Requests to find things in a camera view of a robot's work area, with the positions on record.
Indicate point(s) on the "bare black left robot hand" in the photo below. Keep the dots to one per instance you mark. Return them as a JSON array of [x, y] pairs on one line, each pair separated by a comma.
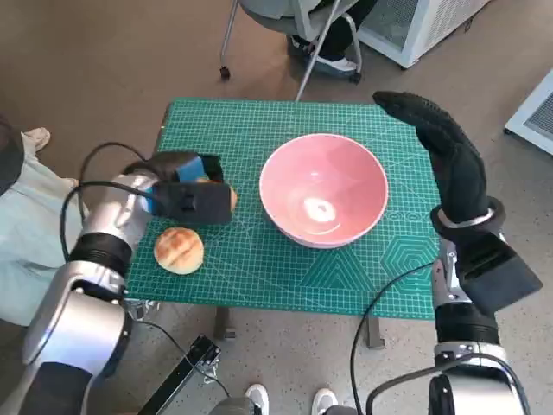
[[168, 166]]

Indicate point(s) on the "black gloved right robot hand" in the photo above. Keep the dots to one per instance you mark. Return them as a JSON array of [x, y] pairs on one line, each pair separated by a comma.
[[458, 173]]

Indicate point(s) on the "long orange toy bread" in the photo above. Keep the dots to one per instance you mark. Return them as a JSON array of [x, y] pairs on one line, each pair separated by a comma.
[[233, 199]]

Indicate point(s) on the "round toy bread bun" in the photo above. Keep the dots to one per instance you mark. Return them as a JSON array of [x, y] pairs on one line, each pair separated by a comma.
[[179, 250]]

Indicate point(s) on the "pink bowl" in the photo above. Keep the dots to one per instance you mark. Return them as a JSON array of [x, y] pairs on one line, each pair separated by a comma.
[[345, 181]]

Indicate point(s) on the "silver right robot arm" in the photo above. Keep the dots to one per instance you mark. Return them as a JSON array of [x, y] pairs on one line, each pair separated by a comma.
[[466, 328]]

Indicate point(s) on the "white appliance with grille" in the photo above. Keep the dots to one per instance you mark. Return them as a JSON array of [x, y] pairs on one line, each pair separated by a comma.
[[535, 116]]

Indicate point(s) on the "green cutting mat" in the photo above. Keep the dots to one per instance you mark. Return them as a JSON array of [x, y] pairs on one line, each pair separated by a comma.
[[242, 268]]

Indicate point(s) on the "white cabinet with mesh panel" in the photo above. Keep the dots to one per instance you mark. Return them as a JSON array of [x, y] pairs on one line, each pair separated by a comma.
[[432, 26]]

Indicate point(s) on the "person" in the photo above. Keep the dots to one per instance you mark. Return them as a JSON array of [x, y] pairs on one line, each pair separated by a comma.
[[341, 34], [30, 225]]

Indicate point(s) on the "black table leg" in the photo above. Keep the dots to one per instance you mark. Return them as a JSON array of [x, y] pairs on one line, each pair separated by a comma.
[[373, 333], [222, 324]]

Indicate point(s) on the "grey office chair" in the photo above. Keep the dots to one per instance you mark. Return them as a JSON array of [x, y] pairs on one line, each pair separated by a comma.
[[276, 21]]

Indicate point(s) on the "black metal stand bar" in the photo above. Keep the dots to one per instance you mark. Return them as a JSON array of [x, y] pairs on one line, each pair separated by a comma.
[[173, 384]]

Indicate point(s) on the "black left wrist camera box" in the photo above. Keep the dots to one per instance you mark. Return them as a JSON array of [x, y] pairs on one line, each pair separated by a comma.
[[190, 203]]

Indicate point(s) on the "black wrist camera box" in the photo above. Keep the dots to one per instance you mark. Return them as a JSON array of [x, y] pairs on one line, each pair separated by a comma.
[[497, 272], [190, 203]]

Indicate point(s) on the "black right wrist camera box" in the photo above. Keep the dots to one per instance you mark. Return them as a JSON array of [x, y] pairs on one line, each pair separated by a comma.
[[497, 272]]

